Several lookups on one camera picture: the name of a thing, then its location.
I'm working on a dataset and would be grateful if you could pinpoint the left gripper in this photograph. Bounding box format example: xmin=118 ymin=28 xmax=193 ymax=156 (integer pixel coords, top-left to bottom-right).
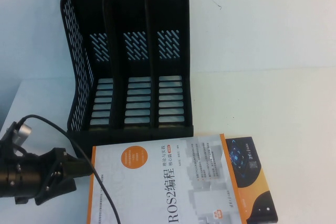
xmin=34 ymin=147 xmax=93 ymax=207

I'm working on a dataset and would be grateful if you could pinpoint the white ROS2 book orange edge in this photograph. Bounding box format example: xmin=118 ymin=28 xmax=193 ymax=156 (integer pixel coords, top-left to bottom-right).
xmin=89 ymin=133 xmax=249 ymax=224

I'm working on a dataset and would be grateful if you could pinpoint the black plastic book stand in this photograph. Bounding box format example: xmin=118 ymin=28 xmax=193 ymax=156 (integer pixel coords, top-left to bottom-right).
xmin=59 ymin=0 xmax=195 ymax=156

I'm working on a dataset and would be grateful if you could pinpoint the black book colourful cover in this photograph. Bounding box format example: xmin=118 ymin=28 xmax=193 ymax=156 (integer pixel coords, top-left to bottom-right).
xmin=224 ymin=136 xmax=280 ymax=222

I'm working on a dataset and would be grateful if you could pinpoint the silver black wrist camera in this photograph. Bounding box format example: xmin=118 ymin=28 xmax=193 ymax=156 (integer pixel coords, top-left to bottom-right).
xmin=0 ymin=121 xmax=34 ymax=162

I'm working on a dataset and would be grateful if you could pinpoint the black cable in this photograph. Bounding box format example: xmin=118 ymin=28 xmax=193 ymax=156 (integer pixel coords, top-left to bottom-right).
xmin=17 ymin=114 xmax=122 ymax=224

